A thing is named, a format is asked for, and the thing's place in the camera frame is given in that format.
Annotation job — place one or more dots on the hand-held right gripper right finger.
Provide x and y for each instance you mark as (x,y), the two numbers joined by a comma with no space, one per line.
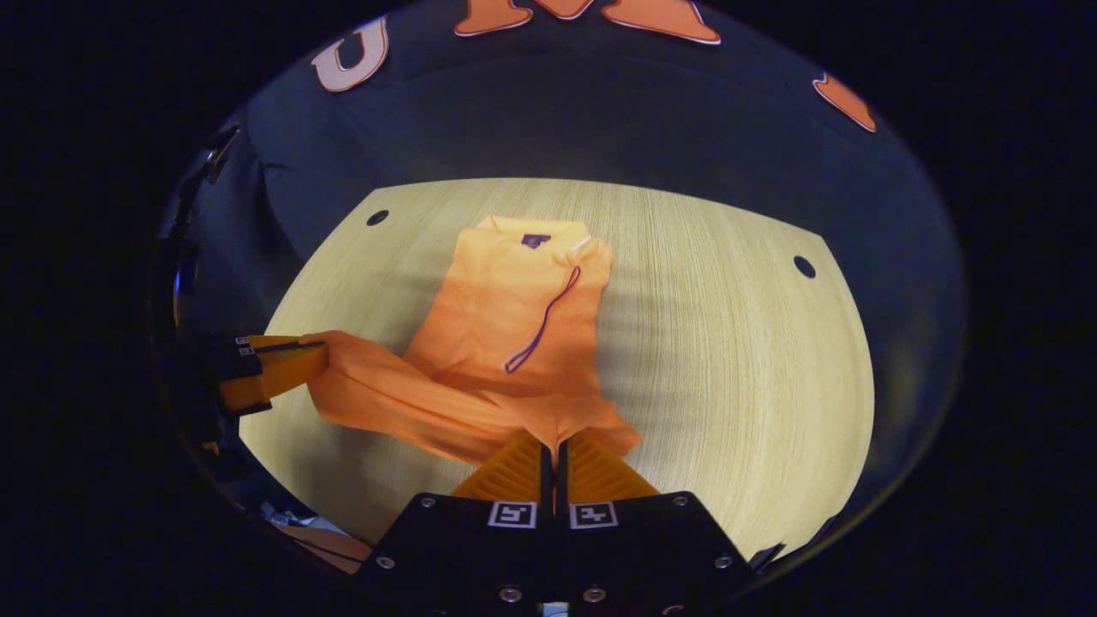
(634,548)

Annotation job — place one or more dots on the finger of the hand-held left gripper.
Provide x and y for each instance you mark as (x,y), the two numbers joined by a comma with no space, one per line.
(274,340)
(274,377)

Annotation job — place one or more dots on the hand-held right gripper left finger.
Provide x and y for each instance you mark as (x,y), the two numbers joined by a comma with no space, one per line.
(480,548)

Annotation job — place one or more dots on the orange T-shirt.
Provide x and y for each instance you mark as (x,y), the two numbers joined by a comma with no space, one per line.
(506,317)

